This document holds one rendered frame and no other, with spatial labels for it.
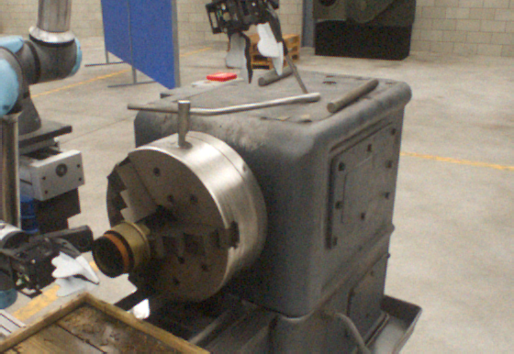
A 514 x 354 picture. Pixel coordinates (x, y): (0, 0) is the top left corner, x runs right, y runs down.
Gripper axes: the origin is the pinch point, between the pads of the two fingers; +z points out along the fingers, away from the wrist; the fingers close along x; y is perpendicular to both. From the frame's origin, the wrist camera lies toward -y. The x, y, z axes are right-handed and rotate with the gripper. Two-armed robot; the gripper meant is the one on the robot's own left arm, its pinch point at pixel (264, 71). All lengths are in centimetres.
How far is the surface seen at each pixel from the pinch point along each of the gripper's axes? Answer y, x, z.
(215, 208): 16.6, -5.6, 19.6
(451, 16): -962, -228, 0
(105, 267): 30.5, -21.7, 24.5
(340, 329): -23, -13, 66
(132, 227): 25.4, -17.5, 19.3
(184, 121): 12.8, -10.5, 4.3
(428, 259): -196, -56, 124
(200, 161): 13.6, -8.6, 11.8
